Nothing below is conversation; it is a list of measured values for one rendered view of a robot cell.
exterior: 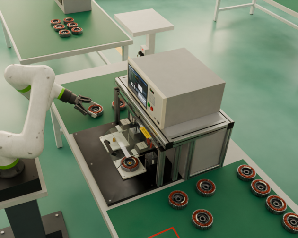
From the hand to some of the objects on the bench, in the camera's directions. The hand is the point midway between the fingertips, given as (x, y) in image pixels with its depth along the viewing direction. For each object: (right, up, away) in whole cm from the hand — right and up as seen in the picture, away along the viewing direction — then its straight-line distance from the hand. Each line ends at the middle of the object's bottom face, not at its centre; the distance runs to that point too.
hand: (95, 110), depth 250 cm
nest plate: (+27, -36, -42) cm, 61 cm away
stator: (0, -2, +1) cm, 2 cm away
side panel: (+72, -39, -39) cm, 91 cm away
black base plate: (+23, -30, -31) cm, 49 cm away
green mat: (+13, +13, +20) cm, 28 cm away
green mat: (+72, -62, -67) cm, 116 cm away
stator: (+28, -35, -42) cm, 61 cm away
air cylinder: (+40, -32, -36) cm, 63 cm away
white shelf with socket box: (+33, +37, +51) cm, 71 cm away
